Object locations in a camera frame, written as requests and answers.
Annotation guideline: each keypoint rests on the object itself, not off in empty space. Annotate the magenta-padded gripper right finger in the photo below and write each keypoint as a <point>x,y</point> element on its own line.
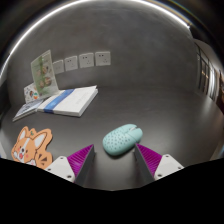
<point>150,160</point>

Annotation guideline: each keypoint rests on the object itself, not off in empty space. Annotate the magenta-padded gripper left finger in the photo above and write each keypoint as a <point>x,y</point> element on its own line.
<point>80,161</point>

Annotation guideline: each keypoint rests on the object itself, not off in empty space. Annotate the mint green perforated computer mouse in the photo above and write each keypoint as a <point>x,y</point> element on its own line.
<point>120,140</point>

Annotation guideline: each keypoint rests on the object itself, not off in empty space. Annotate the orange corgi-shaped mouse pad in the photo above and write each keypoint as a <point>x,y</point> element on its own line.
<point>31,146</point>

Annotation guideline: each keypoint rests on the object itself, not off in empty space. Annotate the white book with blue band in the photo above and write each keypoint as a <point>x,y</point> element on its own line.
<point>71,101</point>

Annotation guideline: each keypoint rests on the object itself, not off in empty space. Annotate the grey patterned booklet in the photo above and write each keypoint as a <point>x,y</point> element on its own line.
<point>28,109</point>

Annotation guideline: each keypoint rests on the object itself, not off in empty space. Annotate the small white sticker card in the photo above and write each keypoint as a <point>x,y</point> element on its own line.
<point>30,94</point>

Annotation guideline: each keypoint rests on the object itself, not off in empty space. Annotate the dark-framed glass partition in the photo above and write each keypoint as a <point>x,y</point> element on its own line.
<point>206,75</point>

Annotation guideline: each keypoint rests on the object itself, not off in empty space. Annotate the white wall socket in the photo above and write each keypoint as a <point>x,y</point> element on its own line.
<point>58,67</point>
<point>102,58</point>
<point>71,63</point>
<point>86,60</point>

